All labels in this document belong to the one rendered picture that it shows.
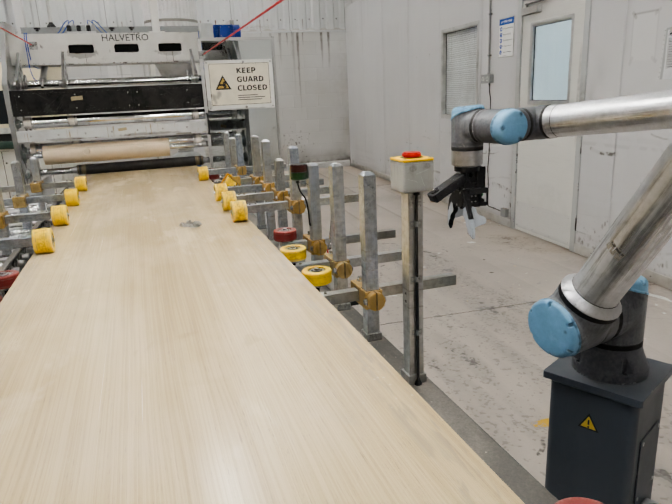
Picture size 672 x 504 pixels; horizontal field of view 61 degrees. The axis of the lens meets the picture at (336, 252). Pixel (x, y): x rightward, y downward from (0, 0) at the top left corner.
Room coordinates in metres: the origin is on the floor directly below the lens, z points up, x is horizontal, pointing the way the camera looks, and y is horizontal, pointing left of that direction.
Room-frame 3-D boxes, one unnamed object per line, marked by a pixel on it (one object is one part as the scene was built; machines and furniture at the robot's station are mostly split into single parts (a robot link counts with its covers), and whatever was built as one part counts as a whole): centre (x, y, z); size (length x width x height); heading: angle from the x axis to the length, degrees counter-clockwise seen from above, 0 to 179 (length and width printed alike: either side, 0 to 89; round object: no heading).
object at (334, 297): (1.52, -0.13, 0.82); 0.44 x 0.03 x 0.04; 108
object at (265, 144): (2.65, 0.30, 0.93); 0.04 x 0.04 x 0.48; 18
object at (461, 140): (1.65, -0.39, 1.25); 0.10 x 0.09 x 0.12; 31
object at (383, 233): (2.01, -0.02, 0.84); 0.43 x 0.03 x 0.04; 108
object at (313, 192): (1.94, 0.07, 0.90); 0.04 x 0.04 x 0.48; 18
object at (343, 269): (1.72, 0.00, 0.84); 0.14 x 0.06 x 0.05; 18
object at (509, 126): (1.56, -0.46, 1.25); 0.12 x 0.12 x 0.09; 31
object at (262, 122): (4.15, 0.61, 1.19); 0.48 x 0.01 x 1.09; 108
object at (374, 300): (1.48, -0.08, 0.82); 0.14 x 0.06 x 0.05; 18
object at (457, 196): (1.65, -0.40, 1.08); 0.09 x 0.08 x 0.12; 104
